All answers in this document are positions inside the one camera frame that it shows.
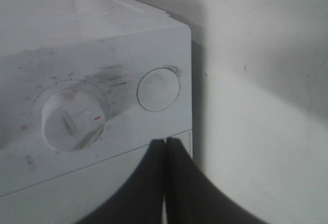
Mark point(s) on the white timer knob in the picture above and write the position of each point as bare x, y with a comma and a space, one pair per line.
75, 116

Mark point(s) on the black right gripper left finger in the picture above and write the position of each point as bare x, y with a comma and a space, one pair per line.
140, 199

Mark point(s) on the round white door button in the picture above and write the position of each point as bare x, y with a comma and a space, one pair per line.
158, 89

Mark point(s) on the white microwave oven body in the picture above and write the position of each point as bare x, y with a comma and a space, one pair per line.
48, 44

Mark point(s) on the white microwave door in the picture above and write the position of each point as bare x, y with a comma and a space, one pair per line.
42, 185

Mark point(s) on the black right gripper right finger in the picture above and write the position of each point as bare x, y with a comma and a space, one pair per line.
190, 197

